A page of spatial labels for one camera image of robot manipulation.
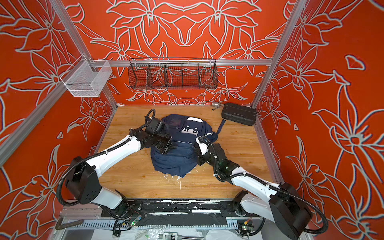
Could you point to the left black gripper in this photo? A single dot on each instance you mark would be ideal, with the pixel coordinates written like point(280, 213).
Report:
point(166, 148)

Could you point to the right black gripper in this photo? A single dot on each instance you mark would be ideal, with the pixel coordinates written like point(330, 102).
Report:
point(199, 156)

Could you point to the navy blue backpack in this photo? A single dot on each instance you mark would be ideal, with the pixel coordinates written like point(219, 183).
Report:
point(183, 155)

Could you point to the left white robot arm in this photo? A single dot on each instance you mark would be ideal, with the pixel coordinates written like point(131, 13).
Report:
point(80, 183)

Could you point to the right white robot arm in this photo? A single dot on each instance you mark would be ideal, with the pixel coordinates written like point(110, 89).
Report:
point(280, 204)

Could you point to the black hard plastic case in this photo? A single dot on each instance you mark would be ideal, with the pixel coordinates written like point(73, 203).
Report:
point(239, 114)

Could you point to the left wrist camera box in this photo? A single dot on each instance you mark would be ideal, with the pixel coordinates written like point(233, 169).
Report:
point(155, 126)

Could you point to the black wire wall basket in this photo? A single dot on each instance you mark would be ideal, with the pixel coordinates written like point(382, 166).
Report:
point(179, 74)

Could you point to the white wire wall basket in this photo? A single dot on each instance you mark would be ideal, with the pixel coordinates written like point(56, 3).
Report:
point(83, 79)

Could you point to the rusty metal bracket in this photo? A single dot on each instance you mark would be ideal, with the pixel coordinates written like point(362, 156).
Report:
point(60, 225)

